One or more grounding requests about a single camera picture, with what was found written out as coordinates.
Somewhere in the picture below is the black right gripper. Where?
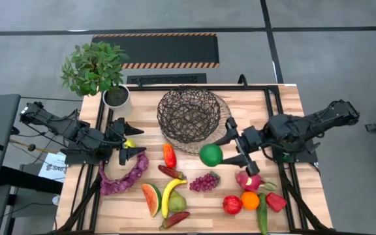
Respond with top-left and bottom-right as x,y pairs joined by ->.
213,116 -> 266,178

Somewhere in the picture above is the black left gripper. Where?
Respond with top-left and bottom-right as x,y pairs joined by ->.
105,117 -> 148,166

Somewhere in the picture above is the round green fruit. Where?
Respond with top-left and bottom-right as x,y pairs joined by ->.
198,143 -> 224,168

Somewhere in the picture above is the orange-red mango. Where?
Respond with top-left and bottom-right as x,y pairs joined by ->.
163,142 -> 178,169

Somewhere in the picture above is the pink dragon fruit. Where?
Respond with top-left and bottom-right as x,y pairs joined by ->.
234,170 -> 278,193

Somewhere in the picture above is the purple onion braid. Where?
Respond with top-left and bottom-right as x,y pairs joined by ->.
98,151 -> 150,196

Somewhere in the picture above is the purple grape bunch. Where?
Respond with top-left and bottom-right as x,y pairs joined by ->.
189,170 -> 222,193

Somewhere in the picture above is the dark red chili pepper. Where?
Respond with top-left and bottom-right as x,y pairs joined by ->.
159,211 -> 191,231
157,164 -> 187,181

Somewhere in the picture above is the orange fruit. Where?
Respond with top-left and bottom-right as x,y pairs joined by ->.
241,191 -> 260,211

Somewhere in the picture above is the red pomegranate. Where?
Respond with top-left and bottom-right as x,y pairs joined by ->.
222,195 -> 243,216

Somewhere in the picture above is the watermelon slice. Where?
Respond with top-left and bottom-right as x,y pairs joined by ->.
141,182 -> 163,218

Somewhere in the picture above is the yellow banana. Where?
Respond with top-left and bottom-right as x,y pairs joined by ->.
161,178 -> 188,219

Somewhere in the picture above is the red bell pepper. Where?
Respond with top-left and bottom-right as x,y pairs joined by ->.
265,192 -> 288,213

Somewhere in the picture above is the green cucumber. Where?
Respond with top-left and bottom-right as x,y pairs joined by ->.
257,193 -> 269,235

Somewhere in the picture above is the green pear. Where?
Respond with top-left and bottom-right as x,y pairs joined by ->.
168,190 -> 188,213

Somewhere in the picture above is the round woven straw placemat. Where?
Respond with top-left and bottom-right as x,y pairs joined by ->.
160,94 -> 233,156

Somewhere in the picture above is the white plant pot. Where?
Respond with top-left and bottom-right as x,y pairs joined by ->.
102,84 -> 133,117

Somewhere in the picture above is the white printed paper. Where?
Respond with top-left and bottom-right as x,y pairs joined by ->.
37,151 -> 67,183

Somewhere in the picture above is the green leafy plant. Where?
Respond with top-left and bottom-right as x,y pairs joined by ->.
60,41 -> 130,97

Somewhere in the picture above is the black hazard-striped floor mat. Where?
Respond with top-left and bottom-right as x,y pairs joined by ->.
91,32 -> 221,70

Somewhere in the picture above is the black desk crossbar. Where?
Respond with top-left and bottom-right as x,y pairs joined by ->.
0,165 -> 64,196

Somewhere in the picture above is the black metal table frame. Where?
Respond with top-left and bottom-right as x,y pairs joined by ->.
55,83 -> 336,235

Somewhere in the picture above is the dark wire basket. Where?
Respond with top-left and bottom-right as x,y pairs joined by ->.
157,85 -> 222,144

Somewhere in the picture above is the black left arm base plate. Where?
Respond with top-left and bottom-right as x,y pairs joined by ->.
63,148 -> 110,166

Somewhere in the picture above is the black clamp mount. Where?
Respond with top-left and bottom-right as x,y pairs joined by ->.
237,74 -> 249,89

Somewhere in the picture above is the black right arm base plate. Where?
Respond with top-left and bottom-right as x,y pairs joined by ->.
270,137 -> 319,165

